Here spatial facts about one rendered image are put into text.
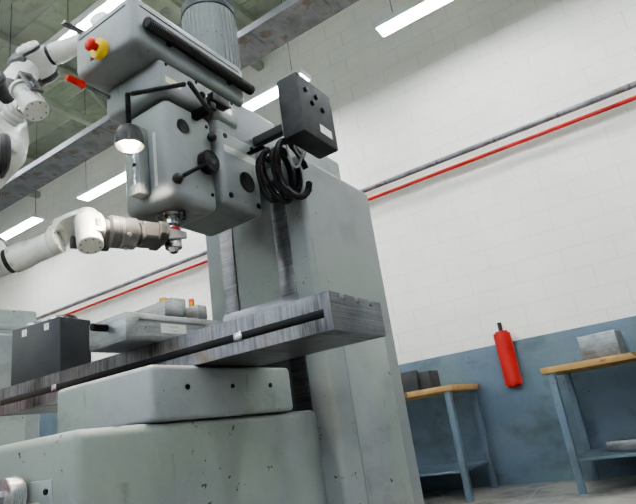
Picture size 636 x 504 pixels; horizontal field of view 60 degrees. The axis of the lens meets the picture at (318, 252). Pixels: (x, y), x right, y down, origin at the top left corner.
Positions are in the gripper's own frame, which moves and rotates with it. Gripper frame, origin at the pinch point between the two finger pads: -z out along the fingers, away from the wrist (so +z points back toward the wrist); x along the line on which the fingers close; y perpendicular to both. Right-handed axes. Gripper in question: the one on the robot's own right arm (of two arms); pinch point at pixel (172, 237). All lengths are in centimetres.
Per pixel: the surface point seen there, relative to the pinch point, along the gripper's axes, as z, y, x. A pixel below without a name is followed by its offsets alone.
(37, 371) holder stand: 26, 29, 48
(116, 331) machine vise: 18.5, 29.1, -8.2
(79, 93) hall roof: -117, -495, 640
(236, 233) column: -31.6, -12.5, 20.3
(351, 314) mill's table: -18, 36, -53
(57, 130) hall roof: -108, -495, 759
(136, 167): 11.7, -17.5, -5.6
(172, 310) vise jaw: 3.8, 23.2, -6.9
